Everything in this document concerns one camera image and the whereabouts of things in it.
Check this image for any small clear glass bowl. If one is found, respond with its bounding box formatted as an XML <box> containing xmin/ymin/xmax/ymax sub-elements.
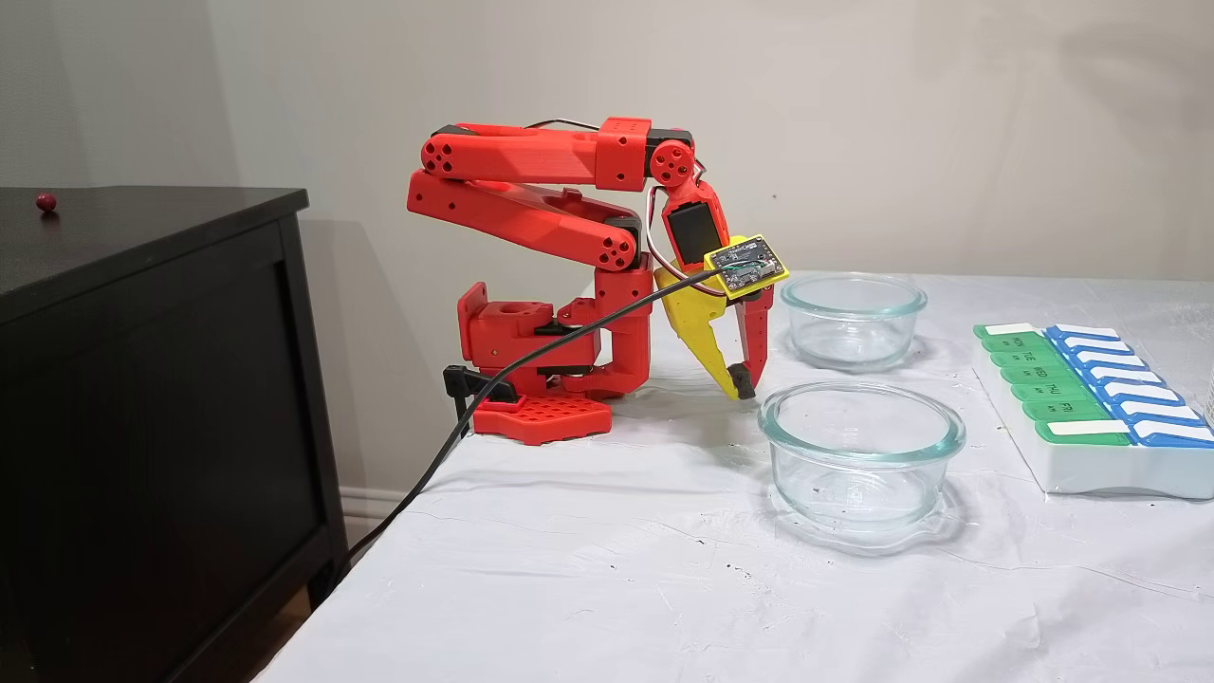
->
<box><xmin>780</xmin><ymin>272</ymin><xmax>929</xmax><ymax>373</ymax></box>

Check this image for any thick black camera cable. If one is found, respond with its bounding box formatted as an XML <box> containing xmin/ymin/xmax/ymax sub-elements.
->
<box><xmin>330</xmin><ymin>268</ymin><xmax>729</xmax><ymax>581</ymax></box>

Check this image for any large clear glass bowl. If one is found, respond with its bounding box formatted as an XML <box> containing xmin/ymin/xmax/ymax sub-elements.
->
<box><xmin>757</xmin><ymin>379</ymin><xmax>968</xmax><ymax>532</ymax></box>

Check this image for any black table clamp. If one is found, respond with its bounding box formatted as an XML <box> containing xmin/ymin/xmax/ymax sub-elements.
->
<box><xmin>442</xmin><ymin>364</ymin><xmax>520</xmax><ymax>439</ymax></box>

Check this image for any black wooden cabinet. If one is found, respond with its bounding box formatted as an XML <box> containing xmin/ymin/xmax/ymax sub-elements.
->
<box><xmin>0</xmin><ymin>185</ymin><xmax>352</xmax><ymax>683</ymax></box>

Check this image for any weekly pill organizer box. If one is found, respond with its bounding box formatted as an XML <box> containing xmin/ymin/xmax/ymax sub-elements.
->
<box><xmin>972</xmin><ymin>323</ymin><xmax>1214</xmax><ymax>501</ymax></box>

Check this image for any camera circuit board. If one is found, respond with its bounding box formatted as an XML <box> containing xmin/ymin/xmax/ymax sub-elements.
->
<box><xmin>703</xmin><ymin>232</ymin><xmax>791</xmax><ymax>303</ymax></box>

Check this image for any red white black servo cable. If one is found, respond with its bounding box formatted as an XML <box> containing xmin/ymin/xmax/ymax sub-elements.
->
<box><xmin>643</xmin><ymin>163</ymin><xmax>710</xmax><ymax>286</ymax></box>

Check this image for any white tablecloth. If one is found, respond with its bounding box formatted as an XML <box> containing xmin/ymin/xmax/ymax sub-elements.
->
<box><xmin>248</xmin><ymin>266</ymin><xmax>1214</xmax><ymax>683</ymax></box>

